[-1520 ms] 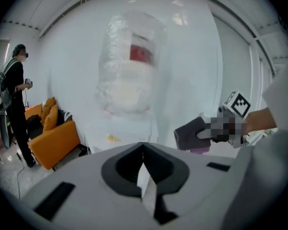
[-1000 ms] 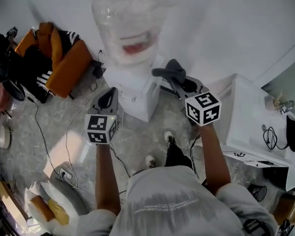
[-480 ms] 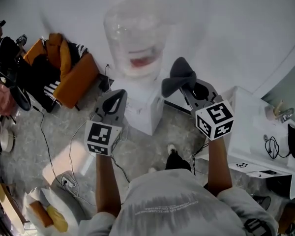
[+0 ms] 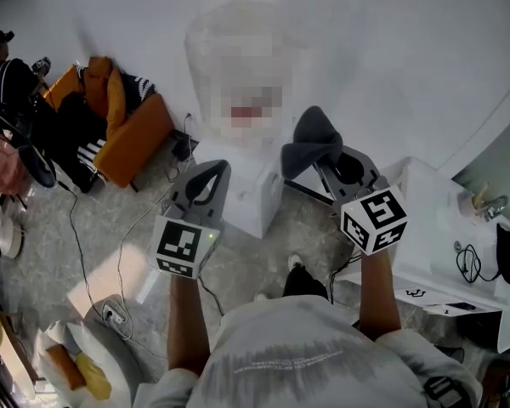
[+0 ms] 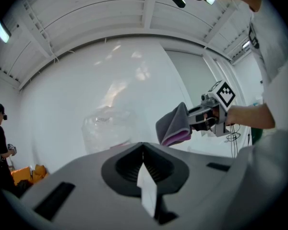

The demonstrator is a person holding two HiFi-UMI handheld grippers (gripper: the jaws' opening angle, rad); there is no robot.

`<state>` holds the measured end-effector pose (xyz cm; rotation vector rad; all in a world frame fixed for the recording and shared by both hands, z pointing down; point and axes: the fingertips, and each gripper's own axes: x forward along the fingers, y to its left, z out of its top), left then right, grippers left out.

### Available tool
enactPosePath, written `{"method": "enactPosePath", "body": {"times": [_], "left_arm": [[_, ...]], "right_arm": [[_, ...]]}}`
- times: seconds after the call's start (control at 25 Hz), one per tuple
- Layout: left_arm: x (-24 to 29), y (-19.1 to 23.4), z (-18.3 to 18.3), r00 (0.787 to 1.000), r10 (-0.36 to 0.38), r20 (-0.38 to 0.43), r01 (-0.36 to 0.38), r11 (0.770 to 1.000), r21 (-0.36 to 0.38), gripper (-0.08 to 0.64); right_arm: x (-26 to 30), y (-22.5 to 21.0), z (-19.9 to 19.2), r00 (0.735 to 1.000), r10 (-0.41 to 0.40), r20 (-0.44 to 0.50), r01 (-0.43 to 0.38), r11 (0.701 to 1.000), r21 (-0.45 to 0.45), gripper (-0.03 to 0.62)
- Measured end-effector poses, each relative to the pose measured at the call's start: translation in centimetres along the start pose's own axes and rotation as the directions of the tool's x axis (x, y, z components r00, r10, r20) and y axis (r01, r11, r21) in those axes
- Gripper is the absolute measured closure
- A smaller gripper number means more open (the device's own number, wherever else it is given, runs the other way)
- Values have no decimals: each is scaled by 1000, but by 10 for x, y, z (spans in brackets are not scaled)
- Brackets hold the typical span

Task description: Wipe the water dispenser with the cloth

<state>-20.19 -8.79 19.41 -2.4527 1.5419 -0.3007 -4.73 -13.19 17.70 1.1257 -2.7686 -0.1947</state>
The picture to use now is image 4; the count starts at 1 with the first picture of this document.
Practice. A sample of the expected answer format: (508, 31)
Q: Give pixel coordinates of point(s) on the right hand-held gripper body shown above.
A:
(378, 215)

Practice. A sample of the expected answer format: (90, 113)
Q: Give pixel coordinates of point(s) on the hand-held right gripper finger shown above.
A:
(331, 183)
(372, 172)

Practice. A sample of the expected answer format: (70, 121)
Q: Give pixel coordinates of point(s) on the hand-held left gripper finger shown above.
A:
(179, 198)
(219, 206)

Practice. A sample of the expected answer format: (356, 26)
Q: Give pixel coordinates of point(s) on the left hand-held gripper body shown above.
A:
(180, 245)

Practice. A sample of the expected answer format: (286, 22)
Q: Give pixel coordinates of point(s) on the dark grey cloth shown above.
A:
(312, 143)

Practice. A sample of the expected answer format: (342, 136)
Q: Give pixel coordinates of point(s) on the person's right forearm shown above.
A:
(378, 296)

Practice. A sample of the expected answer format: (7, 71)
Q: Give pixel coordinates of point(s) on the person's left forearm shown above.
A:
(189, 321)

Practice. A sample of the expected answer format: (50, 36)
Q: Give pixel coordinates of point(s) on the black power adapter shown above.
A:
(183, 150)

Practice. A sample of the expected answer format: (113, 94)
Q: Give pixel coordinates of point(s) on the white desk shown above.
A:
(433, 228)

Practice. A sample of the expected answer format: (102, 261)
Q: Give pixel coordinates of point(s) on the orange sofa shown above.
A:
(140, 138)

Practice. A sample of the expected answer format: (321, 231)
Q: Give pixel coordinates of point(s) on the person's white shoe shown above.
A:
(295, 262)

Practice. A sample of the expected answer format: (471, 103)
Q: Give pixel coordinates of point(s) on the beige cup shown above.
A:
(467, 204)

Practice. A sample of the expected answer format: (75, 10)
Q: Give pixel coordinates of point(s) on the white power strip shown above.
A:
(115, 313)

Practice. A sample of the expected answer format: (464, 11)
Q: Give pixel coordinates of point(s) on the person's black trouser legs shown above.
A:
(304, 283)

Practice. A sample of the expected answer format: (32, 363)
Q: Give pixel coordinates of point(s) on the metal faucet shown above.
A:
(493, 206)

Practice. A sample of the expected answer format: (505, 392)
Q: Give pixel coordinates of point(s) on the black white striped clothing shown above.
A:
(138, 87)

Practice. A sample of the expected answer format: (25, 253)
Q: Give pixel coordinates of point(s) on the flat black pouch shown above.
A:
(508, 253)

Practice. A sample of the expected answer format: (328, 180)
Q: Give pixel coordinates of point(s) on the black round device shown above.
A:
(40, 170)

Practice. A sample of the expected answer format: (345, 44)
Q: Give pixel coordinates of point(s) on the yellow cushion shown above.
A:
(94, 376)

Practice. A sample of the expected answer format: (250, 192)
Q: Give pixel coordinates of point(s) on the person's white shirt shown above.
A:
(306, 355)

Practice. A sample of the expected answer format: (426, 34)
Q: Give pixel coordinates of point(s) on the orange cushion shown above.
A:
(66, 368)

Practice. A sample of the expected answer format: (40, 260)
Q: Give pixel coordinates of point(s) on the white round basket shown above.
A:
(8, 234)

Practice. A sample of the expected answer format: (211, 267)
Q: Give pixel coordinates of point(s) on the pink fabric bundle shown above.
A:
(2, 166)

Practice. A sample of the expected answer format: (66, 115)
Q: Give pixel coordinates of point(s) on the round wooden table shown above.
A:
(4, 342)

